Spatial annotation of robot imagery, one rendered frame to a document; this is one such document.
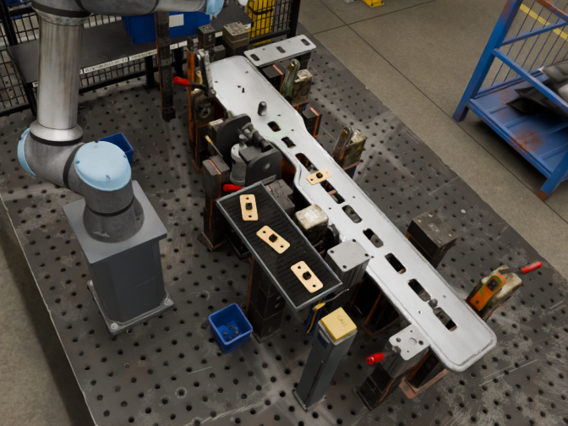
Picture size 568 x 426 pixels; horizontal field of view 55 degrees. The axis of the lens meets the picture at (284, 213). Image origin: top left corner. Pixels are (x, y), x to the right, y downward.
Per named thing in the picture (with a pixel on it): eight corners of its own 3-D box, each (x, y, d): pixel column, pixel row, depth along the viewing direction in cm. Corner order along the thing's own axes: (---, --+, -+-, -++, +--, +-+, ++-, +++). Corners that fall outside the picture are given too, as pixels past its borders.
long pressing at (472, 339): (508, 338, 145) (510, 335, 144) (450, 380, 136) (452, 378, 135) (242, 54, 210) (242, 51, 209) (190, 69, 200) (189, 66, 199)
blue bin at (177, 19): (211, 31, 210) (211, 0, 200) (133, 45, 199) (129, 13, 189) (196, 8, 218) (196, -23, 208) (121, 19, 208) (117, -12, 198)
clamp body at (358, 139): (353, 205, 207) (375, 139, 180) (328, 218, 201) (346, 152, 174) (338, 189, 211) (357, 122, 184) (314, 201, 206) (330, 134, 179)
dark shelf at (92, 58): (254, 27, 220) (254, 21, 218) (28, 90, 182) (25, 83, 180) (226, 0, 230) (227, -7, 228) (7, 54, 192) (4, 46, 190)
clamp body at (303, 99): (307, 145, 224) (320, 77, 197) (283, 155, 219) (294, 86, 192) (294, 132, 228) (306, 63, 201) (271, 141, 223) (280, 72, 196)
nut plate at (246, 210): (258, 220, 139) (258, 217, 138) (243, 221, 138) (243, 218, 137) (253, 194, 144) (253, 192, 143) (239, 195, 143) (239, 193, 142)
